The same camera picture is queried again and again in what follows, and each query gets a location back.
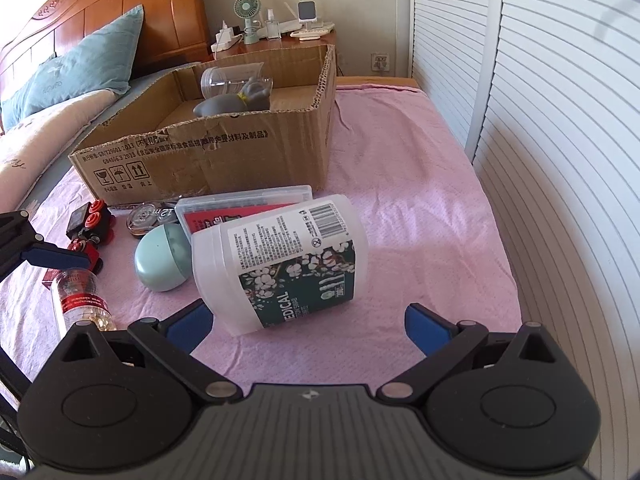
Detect white floral cotton swab container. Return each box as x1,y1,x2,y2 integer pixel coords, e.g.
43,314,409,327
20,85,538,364
191,195,370,335

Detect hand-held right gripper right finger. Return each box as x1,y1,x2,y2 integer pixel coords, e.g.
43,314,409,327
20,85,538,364
377,302,572,404

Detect clear plastic case red insert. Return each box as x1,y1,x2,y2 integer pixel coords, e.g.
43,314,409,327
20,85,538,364
175,184,313,236

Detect white louvered closet door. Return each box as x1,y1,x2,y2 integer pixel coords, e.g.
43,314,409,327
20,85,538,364
465,0,640,480
410,0,506,156

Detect clear correction tape dispenser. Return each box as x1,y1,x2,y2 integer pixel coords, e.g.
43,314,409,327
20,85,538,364
126,200,181,237

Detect teal pillow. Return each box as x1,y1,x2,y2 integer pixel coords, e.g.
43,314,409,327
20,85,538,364
1,10,146,121

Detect black toy car red wheels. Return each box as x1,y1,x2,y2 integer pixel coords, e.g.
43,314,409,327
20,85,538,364
66,200,117,246

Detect red green toy carriage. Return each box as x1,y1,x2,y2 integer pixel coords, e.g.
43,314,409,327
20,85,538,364
44,236,107,286

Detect cream pillow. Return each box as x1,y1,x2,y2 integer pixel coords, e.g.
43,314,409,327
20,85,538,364
0,89,117,211

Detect brown cardboard box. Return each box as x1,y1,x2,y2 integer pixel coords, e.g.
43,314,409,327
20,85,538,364
68,44,337,207

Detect white cube screen device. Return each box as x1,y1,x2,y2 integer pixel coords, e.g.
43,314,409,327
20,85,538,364
297,0,321,26

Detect pink blanket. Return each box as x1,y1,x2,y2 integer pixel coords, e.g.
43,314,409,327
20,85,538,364
0,77,526,401

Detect green egg-shaped case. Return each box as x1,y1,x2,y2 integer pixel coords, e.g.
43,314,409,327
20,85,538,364
134,222,193,292

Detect grey blue bed sheet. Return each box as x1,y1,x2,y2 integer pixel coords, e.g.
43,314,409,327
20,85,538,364
20,62,203,211

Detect white power strip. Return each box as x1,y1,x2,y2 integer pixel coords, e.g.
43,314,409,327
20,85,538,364
215,20,243,51

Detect wooden nightstand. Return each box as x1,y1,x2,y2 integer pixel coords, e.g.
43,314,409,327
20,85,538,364
207,30,338,78

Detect grey plush toy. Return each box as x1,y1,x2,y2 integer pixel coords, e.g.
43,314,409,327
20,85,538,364
193,77,273,118

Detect wooden bed rail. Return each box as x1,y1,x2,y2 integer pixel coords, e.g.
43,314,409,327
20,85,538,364
336,76,418,92

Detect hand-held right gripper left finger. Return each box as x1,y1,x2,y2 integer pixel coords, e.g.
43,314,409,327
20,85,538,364
47,300,241,402

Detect clear plastic bottle red label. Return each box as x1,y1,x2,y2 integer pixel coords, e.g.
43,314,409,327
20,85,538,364
50,267,118,341

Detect small green desk fan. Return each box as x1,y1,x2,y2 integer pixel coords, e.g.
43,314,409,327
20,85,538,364
235,0,262,43

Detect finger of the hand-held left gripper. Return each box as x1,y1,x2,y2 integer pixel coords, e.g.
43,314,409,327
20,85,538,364
0,211,92,281

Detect clear plastic jar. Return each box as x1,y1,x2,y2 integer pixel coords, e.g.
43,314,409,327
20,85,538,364
200,61,275,103

